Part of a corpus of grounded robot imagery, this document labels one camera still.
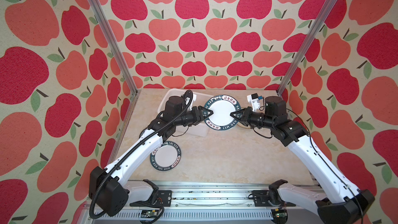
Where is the white plate lettered dark rim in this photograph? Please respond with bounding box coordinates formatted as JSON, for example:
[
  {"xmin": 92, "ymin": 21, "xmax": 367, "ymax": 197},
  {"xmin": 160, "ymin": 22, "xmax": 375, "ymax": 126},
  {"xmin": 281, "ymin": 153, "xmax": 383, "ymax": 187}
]
[{"xmin": 204, "ymin": 94, "xmax": 241, "ymax": 131}]

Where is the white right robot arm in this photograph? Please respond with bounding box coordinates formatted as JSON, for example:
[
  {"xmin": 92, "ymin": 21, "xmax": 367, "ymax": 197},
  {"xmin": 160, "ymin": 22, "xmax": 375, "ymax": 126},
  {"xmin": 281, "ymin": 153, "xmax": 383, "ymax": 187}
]
[{"xmin": 230, "ymin": 96, "xmax": 375, "ymax": 224}]

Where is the black corrugated cable conduit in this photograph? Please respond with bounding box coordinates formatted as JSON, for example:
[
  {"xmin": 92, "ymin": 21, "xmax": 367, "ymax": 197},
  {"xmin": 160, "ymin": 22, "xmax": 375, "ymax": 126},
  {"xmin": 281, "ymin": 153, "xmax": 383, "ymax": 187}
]
[{"xmin": 89, "ymin": 90, "xmax": 194, "ymax": 220}]

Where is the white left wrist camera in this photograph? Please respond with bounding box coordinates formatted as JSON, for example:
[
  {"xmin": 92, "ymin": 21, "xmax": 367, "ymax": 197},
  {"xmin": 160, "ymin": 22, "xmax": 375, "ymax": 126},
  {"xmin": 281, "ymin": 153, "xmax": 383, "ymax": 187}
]
[{"xmin": 183, "ymin": 91, "xmax": 197, "ymax": 107}]

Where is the left aluminium frame post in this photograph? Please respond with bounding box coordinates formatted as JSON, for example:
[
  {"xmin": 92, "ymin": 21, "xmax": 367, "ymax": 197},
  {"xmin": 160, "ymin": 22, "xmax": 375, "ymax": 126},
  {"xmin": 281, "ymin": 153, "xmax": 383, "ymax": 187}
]
[{"xmin": 88, "ymin": 0, "xmax": 138, "ymax": 96}]

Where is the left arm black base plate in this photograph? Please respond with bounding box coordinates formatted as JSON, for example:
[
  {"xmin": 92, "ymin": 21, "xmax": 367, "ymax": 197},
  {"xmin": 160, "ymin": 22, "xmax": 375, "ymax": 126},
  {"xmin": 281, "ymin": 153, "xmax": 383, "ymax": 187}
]
[{"xmin": 130, "ymin": 190, "xmax": 172, "ymax": 208}]

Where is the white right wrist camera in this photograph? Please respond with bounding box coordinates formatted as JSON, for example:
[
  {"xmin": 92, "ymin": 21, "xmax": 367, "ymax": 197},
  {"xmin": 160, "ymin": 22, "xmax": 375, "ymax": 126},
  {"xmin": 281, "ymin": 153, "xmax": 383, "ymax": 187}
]
[{"xmin": 247, "ymin": 93, "xmax": 265, "ymax": 112}]

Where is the aluminium frame post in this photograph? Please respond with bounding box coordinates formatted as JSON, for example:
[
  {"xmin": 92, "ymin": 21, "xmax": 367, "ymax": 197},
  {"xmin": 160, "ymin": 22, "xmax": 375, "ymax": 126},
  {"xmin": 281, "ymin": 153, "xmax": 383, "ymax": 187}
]
[
  {"xmin": 277, "ymin": 0, "xmax": 337, "ymax": 96},
  {"xmin": 88, "ymin": 0, "xmax": 138, "ymax": 96}
]

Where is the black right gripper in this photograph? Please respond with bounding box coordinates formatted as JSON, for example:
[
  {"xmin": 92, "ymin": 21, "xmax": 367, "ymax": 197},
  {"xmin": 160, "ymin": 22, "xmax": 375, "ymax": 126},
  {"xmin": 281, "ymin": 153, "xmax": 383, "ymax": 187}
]
[{"xmin": 231, "ymin": 106, "xmax": 277, "ymax": 132}]

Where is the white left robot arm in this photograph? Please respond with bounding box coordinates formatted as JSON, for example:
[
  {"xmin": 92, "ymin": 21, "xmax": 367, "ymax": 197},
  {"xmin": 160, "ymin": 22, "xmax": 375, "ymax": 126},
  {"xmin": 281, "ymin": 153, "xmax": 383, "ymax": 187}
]
[{"xmin": 89, "ymin": 90, "xmax": 214, "ymax": 219}]

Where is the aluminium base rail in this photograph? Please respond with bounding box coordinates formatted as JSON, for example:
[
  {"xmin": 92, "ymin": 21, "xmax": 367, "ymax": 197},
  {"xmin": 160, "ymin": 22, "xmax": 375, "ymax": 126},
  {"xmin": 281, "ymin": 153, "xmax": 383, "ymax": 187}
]
[{"xmin": 80, "ymin": 180, "xmax": 340, "ymax": 223}]

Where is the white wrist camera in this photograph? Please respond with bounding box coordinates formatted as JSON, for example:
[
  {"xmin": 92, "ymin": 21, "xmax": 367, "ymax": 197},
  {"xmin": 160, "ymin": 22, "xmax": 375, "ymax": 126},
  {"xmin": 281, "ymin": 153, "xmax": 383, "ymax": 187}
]
[
  {"xmin": 247, "ymin": 93, "xmax": 265, "ymax": 112},
  {"xmin": 183, "ymin": 91, "xmax": 197, "ymax": 107}
]

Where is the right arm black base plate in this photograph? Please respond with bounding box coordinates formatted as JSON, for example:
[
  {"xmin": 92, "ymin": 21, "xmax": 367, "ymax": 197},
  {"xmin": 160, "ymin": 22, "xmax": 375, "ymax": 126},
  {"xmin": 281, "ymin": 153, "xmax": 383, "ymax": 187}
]
[{"xmin": 248, "ymin": 190, "xmax": 296, "ymax": 207}]

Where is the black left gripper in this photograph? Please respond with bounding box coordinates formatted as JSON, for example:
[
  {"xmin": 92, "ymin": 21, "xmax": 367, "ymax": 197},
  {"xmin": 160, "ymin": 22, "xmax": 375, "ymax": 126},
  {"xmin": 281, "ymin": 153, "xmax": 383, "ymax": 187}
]
[{"xmin": 174, "ymin": 106, "xmax": 214, "ymax": 127}]

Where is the white plastic bin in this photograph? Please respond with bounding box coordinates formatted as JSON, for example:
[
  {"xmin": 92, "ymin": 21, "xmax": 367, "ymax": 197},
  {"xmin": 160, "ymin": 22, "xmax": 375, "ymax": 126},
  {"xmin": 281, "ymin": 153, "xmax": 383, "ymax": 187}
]
[{"xmin": 149, "ymin": 89, "xmax": 214, "ymax": 141}]

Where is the right aluminium frame post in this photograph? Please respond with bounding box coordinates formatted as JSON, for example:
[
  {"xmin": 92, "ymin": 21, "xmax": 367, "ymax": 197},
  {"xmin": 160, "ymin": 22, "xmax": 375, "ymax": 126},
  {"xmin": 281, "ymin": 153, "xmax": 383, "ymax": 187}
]
[{"xmin": 277, "ymin": 0, "xmax": 337, "ymax": 96}]

